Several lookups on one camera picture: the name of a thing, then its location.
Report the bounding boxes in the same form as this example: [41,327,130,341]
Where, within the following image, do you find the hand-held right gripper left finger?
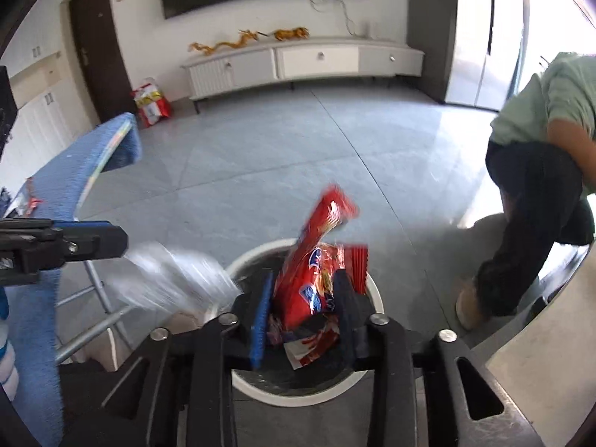
[60,269,276,447]

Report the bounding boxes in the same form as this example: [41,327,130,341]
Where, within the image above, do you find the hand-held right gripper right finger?
[332,267,549,447]

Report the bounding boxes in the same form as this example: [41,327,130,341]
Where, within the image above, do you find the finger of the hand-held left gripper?
[0,218,129,286]

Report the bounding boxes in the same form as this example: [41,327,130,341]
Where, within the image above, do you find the white round trash bin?
[205,238,385,407]

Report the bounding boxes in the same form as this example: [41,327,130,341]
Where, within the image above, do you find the red snack packet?
[267,185,370,370]

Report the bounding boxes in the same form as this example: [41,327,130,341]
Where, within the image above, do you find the clear plastic wrapper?
[106,241,244,318]

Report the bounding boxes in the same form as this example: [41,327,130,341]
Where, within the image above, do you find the blue table cloth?
[0,112,143,447]

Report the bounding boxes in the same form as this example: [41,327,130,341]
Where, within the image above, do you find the red white wrapper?
[7,178,45,218]

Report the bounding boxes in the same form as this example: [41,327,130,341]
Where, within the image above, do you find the dark brown door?
[68,0,137,124]

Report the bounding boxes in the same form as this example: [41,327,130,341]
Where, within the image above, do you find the red shopping bag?
[131,77,174,129]

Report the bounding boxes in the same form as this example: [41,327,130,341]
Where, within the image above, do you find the white blue striped object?
[0,319,20,402]

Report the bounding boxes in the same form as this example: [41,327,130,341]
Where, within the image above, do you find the white table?
[466,242,596,447]

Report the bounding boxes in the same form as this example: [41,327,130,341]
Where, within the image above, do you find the long golden dragon ornament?
[188,29,269,55]

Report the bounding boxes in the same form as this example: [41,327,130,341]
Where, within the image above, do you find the white television cabinet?
[180,36,426,115]

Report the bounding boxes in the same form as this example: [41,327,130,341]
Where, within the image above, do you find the short golden dragon ornament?
[273,26,311,42]

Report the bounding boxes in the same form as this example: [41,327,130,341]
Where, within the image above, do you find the grey refrigerator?
[444,0,532,113]

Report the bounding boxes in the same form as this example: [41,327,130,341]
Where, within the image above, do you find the white wall cupboards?
[0,45,95,199]

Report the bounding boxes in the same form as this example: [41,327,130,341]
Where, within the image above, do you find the metal table frame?
[55,261,137,365]

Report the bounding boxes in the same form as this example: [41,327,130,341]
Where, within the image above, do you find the television cables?
[304,0,374,39]

